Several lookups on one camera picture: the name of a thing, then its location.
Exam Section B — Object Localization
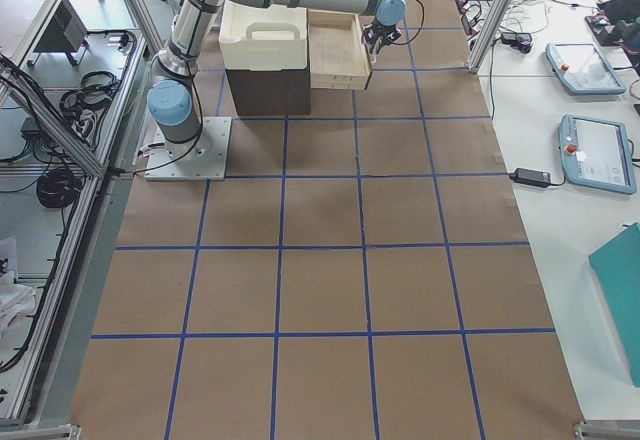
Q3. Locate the dark wooden cabinet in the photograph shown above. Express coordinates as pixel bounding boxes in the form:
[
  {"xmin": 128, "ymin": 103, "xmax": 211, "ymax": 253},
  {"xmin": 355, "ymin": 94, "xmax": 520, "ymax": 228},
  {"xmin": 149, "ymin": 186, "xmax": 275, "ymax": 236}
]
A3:
[{"xmin": 226, "ymin": 67, "xmax": 311, "ymax": 117}]

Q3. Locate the aluminium frame post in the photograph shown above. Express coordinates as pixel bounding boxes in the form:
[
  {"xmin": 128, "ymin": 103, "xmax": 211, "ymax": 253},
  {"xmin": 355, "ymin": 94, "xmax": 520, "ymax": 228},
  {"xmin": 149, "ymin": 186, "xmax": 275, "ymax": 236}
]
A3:
[{"xmin": 467, "ymin": 0, "xmax": 512, "ymax": 73}]

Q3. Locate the teal box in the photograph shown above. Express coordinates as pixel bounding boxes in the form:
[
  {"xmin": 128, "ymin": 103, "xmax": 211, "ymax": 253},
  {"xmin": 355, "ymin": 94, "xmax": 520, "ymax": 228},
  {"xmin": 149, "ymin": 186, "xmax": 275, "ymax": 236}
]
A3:
[{"xmin": 589, "ymin": 222, "xmax": 639, "ymax": 387}]

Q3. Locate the white plastic tray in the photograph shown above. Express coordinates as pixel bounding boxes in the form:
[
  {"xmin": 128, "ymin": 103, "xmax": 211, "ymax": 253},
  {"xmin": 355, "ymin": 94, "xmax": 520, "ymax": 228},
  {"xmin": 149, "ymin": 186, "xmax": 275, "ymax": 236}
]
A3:
[{"xmin": 218, "ymin": 0, "xmax": 308, "ymax": 71}]

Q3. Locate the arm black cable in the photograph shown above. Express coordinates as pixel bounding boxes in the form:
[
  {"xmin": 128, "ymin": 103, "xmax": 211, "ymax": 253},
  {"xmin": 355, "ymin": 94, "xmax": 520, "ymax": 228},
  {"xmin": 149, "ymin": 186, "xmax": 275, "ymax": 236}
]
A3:
[{"xmin": 394, "ymin": 0, "xmax": 427, "ymax": 46}]

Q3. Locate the teach pendant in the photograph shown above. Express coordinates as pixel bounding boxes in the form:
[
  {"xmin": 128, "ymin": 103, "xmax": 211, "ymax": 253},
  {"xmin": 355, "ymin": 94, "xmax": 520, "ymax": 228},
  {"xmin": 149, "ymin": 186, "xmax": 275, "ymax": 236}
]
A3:
[
  {"xmin": 558, "ymin": 114, "xmax": 637, "ymax": 195},
  {"xmin": 545, "ymin": 43, "xmax": 626, "ymax": 95}
]

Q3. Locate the black cable coil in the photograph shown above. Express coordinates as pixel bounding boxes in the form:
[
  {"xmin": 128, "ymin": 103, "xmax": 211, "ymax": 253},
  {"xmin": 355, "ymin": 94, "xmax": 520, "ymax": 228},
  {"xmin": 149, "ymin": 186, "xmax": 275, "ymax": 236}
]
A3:
[{"xmin": 35, "ymin": 165, "xmax": 81, "ymax": 210}]

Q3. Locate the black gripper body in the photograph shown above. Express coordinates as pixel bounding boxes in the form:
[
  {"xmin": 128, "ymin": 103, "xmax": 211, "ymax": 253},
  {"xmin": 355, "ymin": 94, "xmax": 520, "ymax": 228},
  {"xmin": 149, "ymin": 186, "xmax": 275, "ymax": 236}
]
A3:
[{"xmin": 362, "ymin": 20, "xmax": 401, "ymax": 46}]

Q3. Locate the black power adapter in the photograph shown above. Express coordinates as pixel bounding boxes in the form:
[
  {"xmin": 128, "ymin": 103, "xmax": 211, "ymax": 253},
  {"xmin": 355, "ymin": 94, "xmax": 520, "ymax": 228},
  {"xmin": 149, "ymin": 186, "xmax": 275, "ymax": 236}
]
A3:
[{"xmin": 509, "ymin": 168, "xmax": 552, "ymax": 188}]

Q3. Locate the near teach pendant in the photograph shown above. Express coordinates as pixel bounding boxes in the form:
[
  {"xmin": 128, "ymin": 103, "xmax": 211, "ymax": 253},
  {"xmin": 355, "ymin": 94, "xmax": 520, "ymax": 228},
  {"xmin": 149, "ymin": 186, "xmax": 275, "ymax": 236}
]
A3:
[{"xmin": 558, "ymin": 114, "xmax": 637, "ymax": 195}]

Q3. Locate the far teach pendant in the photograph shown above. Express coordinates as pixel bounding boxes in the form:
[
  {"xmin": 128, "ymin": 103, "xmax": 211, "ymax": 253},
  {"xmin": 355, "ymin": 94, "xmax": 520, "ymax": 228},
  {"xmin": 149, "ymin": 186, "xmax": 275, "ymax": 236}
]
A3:
[{"xmin": 545, "ymin": 43, "xmax": 626, "ymax": 95}]

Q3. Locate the wooden drawer with white handle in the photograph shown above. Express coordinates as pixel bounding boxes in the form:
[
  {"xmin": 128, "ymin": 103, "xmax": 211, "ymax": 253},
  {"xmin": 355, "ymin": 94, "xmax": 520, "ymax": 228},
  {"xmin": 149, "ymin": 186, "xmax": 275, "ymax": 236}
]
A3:
[{"xmin": 308, "ymin": 10, "xmax": 372, "ymax": 91}]

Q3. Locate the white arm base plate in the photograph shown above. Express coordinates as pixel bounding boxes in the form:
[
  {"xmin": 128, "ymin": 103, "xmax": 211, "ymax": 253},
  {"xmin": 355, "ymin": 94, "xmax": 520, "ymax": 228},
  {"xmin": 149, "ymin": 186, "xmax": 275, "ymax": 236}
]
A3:
[{"xmin": 143, "ymin": 117, "xmax": 232, "ymax": 181}]

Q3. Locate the grey metal box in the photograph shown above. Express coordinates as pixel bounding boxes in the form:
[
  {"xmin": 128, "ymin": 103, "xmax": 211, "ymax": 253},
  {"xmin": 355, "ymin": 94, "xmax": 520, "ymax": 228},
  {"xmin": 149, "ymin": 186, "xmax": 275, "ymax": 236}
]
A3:
[{"xmin": 27, "ymin": 0, "xmax": 88, "ymax": 67}]

